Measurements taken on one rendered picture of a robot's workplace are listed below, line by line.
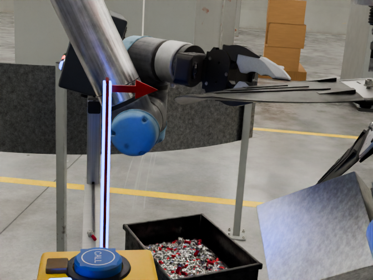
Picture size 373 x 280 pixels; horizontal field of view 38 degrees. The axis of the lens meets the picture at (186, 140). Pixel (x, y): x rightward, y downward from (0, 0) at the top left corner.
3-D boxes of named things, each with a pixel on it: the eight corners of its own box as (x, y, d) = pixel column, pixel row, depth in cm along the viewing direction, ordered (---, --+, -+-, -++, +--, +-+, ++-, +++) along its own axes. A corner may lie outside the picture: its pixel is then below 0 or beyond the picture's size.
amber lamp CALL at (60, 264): (67, 274, 45) (67, 267, 44) (45, 274, 44) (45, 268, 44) (68, 263, 46) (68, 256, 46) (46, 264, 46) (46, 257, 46)
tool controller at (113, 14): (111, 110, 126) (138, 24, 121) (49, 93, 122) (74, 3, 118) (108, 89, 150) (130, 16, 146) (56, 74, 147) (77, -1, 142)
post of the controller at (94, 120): (99, 184, 124) (101, 100, 119) (86, 184, 124) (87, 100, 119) (99, 179, 127) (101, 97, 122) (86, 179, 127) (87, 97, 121)
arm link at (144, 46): (143, 76, 107) (145, 33, 104) (183, 85, 99) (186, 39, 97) (111, 79, 101) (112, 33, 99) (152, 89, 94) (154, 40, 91)
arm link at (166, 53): (157, 38, 92) (151, 85, 93) (176, 41, 89) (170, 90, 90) (187, 41, 97) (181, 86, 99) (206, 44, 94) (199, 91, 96)
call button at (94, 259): (122, 285, 45) (123, 266, 44) (73, 286, 44) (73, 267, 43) (120, 261, 48) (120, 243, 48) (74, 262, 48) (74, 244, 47)
